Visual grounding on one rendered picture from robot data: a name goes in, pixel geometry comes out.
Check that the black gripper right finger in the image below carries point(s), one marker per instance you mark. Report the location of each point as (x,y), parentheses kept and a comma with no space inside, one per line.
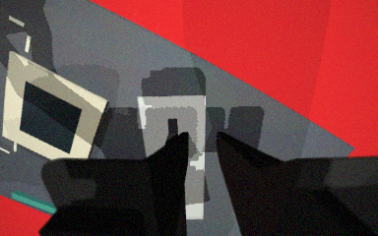
(267,193)

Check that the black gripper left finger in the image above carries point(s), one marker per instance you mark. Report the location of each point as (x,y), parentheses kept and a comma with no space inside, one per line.
(154,185)

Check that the beige square tile with dark centre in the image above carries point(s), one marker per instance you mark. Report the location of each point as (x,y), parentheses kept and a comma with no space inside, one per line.
(47,113)

